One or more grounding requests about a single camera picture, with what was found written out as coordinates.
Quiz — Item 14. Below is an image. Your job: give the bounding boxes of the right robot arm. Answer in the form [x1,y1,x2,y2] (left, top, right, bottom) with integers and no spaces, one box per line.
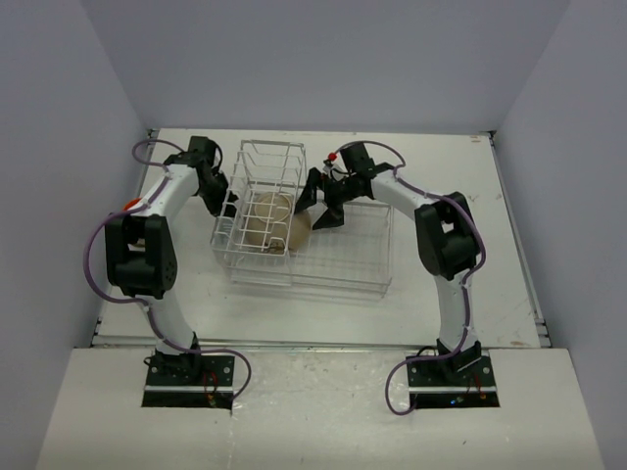
[294,140,486,385]

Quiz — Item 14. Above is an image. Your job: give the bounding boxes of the orange plastic bowl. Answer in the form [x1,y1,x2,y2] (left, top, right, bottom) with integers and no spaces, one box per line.
[122,198,142,211]

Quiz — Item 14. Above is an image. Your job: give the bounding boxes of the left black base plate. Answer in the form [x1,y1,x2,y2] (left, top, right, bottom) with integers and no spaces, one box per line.
[141,352,235,411]

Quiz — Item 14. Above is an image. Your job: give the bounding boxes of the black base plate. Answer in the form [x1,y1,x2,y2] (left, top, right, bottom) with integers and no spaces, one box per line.
[141,352,235,411]
[407,352,500,410]

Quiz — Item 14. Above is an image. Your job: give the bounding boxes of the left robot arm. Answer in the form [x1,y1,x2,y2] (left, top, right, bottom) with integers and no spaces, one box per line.
[104,136,237,385]

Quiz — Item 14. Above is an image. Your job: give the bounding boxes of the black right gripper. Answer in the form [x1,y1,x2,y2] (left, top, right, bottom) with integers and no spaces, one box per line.
[291,168,359,231]

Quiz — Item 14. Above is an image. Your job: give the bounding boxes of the large beige ceramic bowl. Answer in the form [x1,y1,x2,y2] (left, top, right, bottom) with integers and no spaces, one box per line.
[242,192,313,254]

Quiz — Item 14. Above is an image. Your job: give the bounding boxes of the white wire dish rack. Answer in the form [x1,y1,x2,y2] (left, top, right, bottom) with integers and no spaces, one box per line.
[211,139,393,295]

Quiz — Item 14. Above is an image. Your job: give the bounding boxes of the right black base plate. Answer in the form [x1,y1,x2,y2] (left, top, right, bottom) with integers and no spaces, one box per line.
[407,352,500,410]

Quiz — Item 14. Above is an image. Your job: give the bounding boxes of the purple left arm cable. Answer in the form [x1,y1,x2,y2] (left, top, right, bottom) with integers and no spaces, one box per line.
[81,138,253,406]

